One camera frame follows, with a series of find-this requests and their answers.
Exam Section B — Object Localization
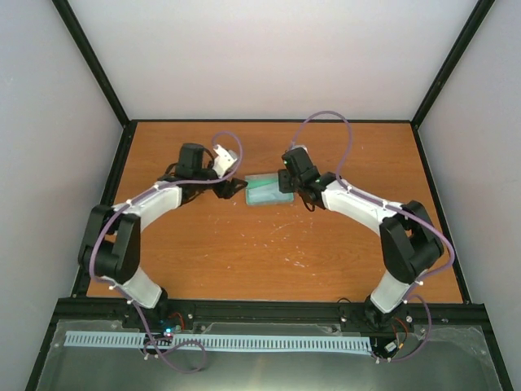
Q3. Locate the grey glasses case green lining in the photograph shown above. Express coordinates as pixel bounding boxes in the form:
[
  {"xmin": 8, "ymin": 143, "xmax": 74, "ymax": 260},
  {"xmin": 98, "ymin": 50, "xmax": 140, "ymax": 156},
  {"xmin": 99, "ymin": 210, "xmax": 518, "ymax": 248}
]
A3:
[{"xmin": 244, "ymin": 173, "xmax": 294, "ymax": 206}]

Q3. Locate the light blue cleaning cloth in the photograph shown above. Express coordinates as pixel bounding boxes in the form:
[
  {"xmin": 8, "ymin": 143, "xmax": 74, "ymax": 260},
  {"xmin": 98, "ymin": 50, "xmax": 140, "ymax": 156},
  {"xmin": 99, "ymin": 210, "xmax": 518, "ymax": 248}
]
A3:
[{"xmin": 246, "ymin": 187, "xmax": 294, "ymax": 205}]

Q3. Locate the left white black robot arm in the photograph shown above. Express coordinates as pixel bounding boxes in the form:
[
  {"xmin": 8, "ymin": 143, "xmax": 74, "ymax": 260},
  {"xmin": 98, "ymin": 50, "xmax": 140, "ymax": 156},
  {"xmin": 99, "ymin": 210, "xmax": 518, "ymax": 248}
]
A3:
[{"xmin": 78, "ymin": 143, "xmax": 247, "ymax": 328}]

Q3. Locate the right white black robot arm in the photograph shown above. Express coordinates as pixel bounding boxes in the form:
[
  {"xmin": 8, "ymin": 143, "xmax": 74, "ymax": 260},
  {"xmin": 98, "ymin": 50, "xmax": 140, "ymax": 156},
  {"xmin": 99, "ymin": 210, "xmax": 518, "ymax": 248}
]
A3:
[{"xmin": 278, "ymin": 147, "xmax": 444, "ymax": 330}]

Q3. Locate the left controller board with leds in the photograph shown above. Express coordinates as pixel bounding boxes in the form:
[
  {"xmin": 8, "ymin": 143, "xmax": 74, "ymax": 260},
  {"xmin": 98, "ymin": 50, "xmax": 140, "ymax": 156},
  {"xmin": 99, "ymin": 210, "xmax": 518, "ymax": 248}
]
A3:
[{"xmin": 158, "ymin": 312, "xmax": 185, "ymax": 338}]

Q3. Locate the clear acrylic cover plate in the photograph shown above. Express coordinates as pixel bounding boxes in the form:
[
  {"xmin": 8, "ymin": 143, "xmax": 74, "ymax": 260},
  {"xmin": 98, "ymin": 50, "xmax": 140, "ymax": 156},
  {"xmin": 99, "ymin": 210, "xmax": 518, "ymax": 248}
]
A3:
[{"xmin": 36, "ymin": 321, "xmax": 501, "ymax": 390}]

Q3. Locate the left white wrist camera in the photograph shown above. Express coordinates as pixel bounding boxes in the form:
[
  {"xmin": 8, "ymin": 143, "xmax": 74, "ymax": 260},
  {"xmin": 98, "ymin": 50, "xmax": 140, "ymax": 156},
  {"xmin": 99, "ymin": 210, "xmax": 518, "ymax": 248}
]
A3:
[{"xmin": 212, "ymin": 144, "xmax": 239, "ymax": 178}]

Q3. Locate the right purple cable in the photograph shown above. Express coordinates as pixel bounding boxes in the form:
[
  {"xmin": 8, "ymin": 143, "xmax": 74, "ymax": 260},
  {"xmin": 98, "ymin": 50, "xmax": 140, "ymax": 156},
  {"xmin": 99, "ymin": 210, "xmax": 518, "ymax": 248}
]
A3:
[{"xmin": 289, "ymin": 109, "xmax": 456, "ymax": 364}]

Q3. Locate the light blue slotted cable duct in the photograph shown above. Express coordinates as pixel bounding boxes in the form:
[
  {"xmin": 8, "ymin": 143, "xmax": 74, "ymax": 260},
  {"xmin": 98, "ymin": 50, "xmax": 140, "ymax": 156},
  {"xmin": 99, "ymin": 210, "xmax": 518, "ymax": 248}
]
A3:
[{"xmin": 63, "ymin": 331, "xmax": 372, "ymax": 355}]

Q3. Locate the right controller board with wires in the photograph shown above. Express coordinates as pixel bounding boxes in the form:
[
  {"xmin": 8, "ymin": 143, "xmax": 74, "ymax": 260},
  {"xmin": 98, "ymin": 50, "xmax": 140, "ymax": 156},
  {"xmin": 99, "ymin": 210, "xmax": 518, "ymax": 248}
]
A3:
[{"xmin": 385, "ymin": 317, "xmax": 409, "ymax": 355}]

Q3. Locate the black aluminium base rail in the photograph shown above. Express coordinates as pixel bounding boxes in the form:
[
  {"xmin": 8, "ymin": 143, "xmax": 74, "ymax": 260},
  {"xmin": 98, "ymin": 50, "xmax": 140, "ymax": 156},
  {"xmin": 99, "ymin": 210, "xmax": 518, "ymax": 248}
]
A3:
[{"xmin": 51, "ymin": 297, "xmax": 489, "ymax": 332}]

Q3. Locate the left black frame post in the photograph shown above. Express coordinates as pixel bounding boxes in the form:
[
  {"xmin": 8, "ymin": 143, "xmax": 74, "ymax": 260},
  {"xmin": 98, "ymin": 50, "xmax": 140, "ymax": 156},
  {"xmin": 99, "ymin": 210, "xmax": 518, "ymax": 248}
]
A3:
[{"xmin": 51, "ymin": 0, "xmax": 130, "ymax": 127}]

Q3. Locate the black frame post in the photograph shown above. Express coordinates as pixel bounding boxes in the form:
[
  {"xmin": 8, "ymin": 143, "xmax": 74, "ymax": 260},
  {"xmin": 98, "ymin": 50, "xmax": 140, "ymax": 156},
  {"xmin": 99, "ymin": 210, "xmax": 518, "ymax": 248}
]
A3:
[
  {"xmin": 410, "ymin": 0, "xmax": 495, "ymax": 130},
  {"xmin": 51, "ymin": 0, "xmax": 130, "ymax": 127}
]

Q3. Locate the right black frame post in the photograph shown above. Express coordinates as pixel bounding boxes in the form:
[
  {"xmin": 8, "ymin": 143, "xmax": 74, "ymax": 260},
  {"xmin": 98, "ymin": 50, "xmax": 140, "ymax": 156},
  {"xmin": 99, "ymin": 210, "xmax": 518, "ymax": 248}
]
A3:
[{"xmin": 410, "ymin": 0, "xmax": 495, "ymax": 130}]

